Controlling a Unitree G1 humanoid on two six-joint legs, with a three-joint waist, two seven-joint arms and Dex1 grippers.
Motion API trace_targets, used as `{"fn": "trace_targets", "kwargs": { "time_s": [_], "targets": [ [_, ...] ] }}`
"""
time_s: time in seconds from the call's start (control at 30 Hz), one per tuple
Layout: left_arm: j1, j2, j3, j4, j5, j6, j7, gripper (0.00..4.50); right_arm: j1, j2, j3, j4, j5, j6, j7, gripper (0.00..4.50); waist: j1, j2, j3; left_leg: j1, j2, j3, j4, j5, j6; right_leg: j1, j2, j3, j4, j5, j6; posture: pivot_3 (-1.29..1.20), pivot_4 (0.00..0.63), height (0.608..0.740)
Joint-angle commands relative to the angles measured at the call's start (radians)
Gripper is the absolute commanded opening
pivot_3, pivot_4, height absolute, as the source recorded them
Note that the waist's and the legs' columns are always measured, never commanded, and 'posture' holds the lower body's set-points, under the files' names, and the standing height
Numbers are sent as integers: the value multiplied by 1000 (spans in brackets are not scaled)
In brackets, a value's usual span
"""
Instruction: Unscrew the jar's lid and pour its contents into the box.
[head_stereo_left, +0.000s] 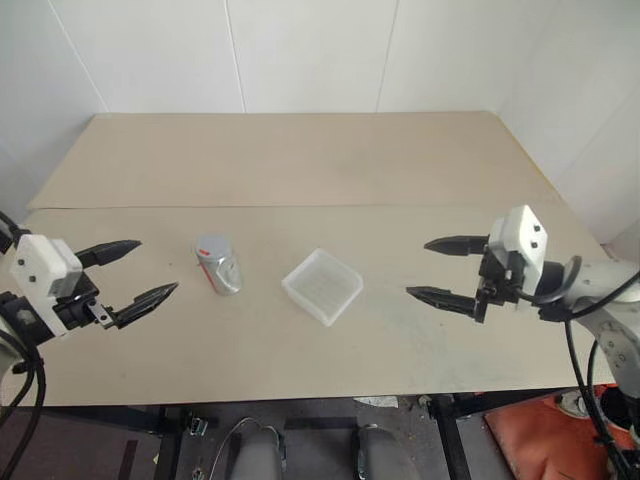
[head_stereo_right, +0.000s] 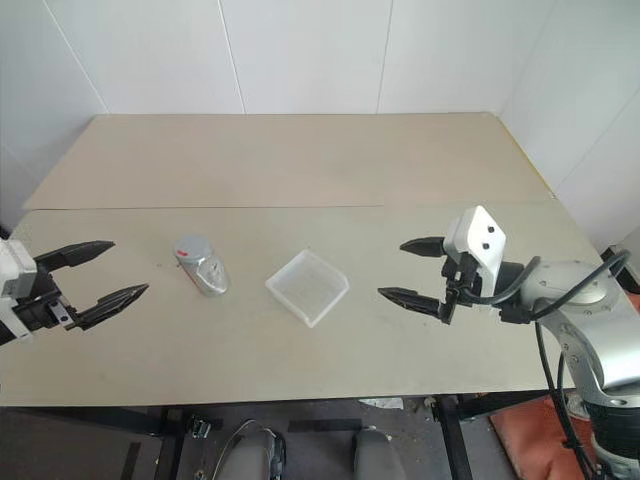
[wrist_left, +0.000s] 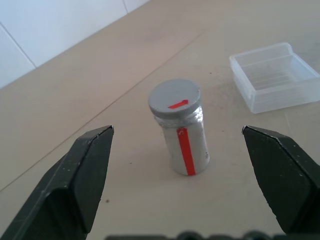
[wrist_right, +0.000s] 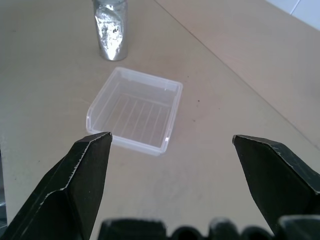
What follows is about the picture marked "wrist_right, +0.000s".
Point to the clear square plastic container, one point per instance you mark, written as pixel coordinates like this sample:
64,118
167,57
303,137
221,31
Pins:
136,110

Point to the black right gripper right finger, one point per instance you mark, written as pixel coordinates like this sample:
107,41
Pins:
272,180

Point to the silver foil-wrapped cylinder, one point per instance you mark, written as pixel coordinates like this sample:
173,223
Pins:
110,30

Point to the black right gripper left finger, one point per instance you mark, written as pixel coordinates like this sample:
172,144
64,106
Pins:
75,185

